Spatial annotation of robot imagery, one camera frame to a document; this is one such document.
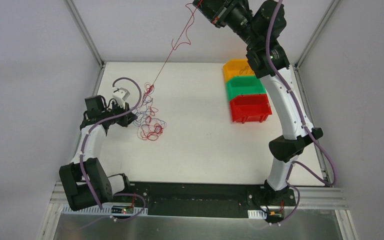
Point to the aluminium frame rail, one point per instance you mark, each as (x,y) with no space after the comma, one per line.
(320,213)

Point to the left white cable duct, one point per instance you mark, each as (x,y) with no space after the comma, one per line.
(105,211)

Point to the circuit board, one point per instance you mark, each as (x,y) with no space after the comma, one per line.
(274,217)
(122,210)

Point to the green plastic bin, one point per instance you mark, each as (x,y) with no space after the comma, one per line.
(244,85)

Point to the left circuit board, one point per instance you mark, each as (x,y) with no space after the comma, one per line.
(122,210)

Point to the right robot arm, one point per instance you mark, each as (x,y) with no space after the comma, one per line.
(268,60)

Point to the yellow plastic bin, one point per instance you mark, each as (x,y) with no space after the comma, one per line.
(236,68)

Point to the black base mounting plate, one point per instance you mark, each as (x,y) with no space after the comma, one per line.
(204,200)

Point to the right white cable duct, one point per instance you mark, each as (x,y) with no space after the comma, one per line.
(257,214)

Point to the red plastic bin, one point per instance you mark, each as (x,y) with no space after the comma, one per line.
(250,108)

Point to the right circuit board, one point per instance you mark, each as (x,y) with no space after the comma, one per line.
(274,217)

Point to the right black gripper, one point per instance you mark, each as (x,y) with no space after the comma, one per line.
(212,13)

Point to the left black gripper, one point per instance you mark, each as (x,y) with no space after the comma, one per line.
(124,117)

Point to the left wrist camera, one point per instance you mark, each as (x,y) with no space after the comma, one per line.
(120,93)

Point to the white cable duct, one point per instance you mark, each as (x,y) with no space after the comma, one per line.
(257,214)
(105,211)

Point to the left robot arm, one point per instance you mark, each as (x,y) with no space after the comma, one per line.
(84,180)

